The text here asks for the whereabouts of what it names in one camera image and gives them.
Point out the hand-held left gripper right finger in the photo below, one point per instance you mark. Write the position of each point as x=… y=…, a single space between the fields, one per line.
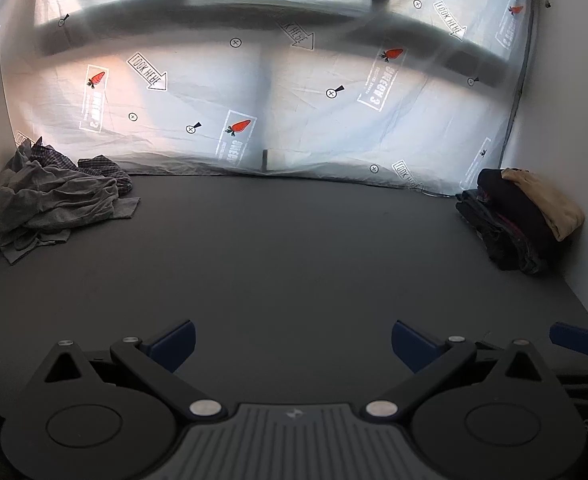
x=412 y=347

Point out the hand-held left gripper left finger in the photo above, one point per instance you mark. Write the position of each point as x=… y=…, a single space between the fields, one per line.
x=174 y=346

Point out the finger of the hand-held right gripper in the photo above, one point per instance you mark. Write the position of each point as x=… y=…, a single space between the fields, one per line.
x=583 y=374
x=576 y=339

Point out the tan long-sleeved shirt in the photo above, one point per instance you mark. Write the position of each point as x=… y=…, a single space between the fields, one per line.
x=553 y=205

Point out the dark grey folded garment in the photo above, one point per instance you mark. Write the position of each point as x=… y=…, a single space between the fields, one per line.
x=493 y=245

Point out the grey crumpled shirt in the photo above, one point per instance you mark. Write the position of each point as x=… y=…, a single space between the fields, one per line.
x=59 y=195

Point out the dark plaid shirt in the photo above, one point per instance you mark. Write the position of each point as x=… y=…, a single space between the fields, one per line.
x=104 y=167

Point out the printed translucent curtain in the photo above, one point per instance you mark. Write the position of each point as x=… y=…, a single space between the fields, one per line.
x=299 y=125

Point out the dark window frame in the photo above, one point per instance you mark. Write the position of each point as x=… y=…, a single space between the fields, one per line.
x=254 y=7

